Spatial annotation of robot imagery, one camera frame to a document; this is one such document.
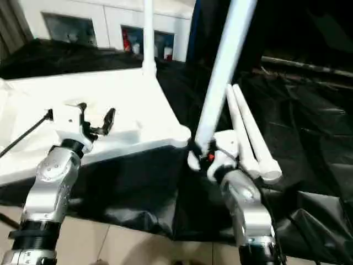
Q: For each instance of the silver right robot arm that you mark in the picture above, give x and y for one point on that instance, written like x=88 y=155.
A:
x=248 y=204

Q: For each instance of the white plastic table top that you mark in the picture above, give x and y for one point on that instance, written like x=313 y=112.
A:
x=124 y=96

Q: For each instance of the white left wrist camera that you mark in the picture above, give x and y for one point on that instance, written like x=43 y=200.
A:
x=69 y=121

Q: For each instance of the black mat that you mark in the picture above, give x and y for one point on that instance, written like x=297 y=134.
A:
x=143 y=187

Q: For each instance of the white glass-door cabinet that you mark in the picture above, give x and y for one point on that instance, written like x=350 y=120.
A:
x=110 y=13

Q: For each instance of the dark metal pole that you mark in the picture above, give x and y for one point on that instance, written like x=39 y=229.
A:
x=309 y=65

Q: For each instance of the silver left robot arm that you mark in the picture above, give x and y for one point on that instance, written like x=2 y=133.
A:
x=52 y=179

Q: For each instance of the grey curtain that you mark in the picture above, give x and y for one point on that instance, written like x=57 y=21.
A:
x=12 y=25

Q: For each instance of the black stand leg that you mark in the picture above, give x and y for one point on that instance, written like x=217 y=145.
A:
x=8 y=220

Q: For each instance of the red bottle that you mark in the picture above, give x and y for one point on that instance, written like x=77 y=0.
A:
x=125 y=40

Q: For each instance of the white plastic table leg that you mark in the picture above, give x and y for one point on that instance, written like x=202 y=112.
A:
x=251 y=124
x=224 y=69
x=149 y=36
x=239 y=124

